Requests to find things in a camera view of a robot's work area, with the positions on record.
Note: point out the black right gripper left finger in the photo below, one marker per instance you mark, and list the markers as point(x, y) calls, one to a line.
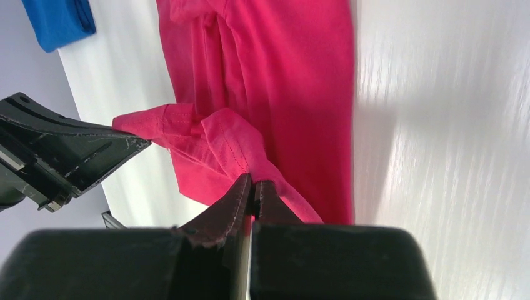
point(207, 258)

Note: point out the folded blue t shirt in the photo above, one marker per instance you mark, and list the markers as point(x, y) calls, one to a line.
point(58, 23)

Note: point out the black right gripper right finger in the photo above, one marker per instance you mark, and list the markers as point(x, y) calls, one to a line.
point(291, 259)

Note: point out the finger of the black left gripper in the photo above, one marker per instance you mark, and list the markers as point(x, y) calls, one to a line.
point(52, 159)

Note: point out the magenta t shirt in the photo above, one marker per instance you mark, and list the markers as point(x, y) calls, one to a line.
point(261, 87)

